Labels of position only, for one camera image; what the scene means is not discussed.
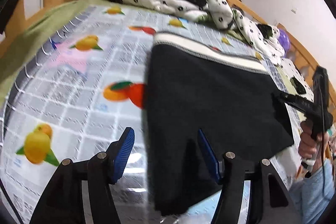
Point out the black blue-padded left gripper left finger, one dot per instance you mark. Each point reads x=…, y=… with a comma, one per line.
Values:
x=62, y=200

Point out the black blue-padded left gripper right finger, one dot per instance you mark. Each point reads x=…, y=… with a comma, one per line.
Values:
x=252, y=192

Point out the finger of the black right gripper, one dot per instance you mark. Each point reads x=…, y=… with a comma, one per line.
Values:
x=295, y=101

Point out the black pants with white stripe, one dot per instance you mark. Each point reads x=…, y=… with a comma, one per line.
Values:
x=190, y=87

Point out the blue denim sleeve forearm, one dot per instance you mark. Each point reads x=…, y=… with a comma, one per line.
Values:
x=312, y=195

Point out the person's right hand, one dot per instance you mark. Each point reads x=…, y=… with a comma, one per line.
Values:
x=308, y=146

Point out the fruit-print bed mat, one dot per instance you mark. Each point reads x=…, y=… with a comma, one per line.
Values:
x=63, y=85

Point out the green bed sheet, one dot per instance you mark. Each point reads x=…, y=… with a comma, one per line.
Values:
x=26, y=44

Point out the white black-flower quilt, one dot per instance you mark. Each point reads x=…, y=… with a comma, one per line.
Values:
x=264, y=38

